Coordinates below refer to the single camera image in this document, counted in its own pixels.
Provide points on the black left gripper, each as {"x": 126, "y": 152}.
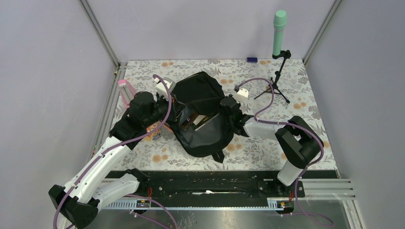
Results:
{"x": 172, "y": 116}

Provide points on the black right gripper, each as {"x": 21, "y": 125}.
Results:
{"x": 239, "y": 105}

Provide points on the green fantasy cover book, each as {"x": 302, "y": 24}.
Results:
{"x": 205, "y": 121}

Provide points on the black student backpack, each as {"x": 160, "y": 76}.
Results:
{"x": 201, "y": 94}

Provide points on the Three Days To See book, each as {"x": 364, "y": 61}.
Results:
{"x": 188, "y": 121}

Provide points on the Evelyn Waugh paperback book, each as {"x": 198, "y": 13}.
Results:
{"x": 198, "y": 119}

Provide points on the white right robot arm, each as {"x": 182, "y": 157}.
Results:
{"x": 297, "y": 140}

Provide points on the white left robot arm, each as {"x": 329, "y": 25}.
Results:
{"x": 80, "y": 199}

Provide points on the small orange notebook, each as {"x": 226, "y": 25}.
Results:
{"x": 153, "y": 132}

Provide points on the pink metronome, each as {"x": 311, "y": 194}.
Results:
{"x": 127, "y": 92}

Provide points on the small blue box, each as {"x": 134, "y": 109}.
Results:
{"x": 251, "y": 59}

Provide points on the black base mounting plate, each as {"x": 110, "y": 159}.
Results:
{"x": 216, "y": 189}

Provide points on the black microphone tripod stand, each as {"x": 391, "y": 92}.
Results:
{"x": 285, "y": 55}

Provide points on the mint green microphone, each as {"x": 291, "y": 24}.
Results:
{"x": 279, "y": 23}

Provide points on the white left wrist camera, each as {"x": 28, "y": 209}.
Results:
{"x": 162, "y": 90}

